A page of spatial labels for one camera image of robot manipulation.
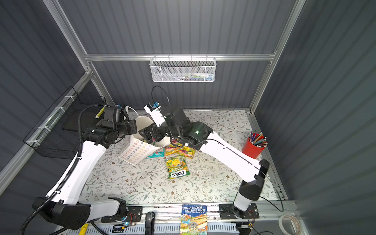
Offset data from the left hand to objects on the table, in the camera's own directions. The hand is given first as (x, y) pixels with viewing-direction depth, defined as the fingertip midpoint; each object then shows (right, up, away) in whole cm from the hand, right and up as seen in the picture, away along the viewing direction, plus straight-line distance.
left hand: (134, 124), depth 74 cm
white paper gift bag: (+2, -12, +1) cm, 12 cm away
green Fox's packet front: (+21, -26, +13) cm, 35 cm away
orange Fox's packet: (+17, -17, +20) cm, 31 cm away
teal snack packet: (+9, -18, +18) cm, 27 cm away
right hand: (+12, -1, -14) cm, 18 cm away
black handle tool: (+10, -46, -8) cm, 47 cm away
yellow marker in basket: (-22, +6, +7) cm, 24 cm away
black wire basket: (-35, -5, -4) cm, 36 cm away
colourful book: (+31, -46, -5) cm, 56 cm away
